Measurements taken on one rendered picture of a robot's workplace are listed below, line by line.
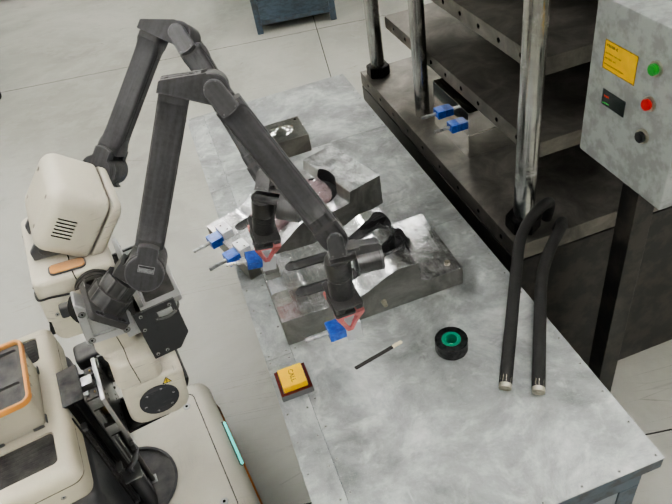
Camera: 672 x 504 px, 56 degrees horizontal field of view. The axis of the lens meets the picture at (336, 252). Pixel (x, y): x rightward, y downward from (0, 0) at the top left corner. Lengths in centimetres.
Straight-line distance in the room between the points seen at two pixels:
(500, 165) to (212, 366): 144
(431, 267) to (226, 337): 136
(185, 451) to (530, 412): 117
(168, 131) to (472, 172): 121
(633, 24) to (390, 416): 99
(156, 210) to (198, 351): 163
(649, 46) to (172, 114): 96
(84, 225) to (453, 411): 90
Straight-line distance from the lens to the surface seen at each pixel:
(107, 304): 134
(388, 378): 156
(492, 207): 203
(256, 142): 124
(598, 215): 202
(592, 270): 216
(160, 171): 125
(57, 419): 176
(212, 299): 305
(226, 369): 274
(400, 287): 166
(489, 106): 203
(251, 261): 167
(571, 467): 145
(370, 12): 270
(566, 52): 176
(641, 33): 151
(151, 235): 129
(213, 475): 214
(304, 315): 161
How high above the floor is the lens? 205
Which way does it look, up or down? 41 degrees down
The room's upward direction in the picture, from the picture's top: 11 degrees counter-clockwise
